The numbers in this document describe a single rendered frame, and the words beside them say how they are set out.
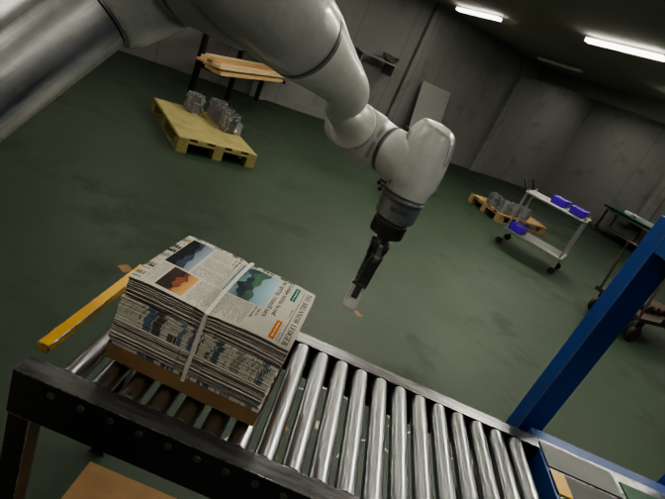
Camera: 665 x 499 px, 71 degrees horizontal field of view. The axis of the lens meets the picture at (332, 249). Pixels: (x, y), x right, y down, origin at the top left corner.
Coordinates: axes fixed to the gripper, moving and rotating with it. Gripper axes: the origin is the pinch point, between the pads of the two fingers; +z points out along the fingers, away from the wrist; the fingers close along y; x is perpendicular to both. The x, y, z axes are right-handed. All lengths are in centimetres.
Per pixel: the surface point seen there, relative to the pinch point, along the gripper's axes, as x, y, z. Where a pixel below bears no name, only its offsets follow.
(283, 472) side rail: 1.0, 22.6, 33.8
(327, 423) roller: 8.1, 3.3, 34.0
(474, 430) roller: 53, -20, 34
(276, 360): -10.1, 14.6, 14.4
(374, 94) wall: -43, -1018, 23
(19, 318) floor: -122, -70, 114
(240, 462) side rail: -8.1, 24.6, 33.8
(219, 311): -25.6, 11.4, 11.1
